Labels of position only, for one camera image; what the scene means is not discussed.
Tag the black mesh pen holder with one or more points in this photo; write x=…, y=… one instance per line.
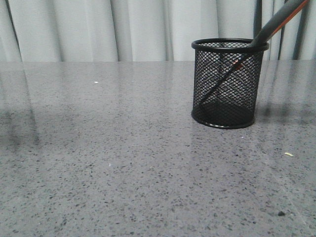
x=232, y=104

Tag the grey pleated curtain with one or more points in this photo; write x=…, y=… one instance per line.
x=123, y=30

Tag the grey orange handled scissors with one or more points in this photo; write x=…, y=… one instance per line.
x=280, y=19

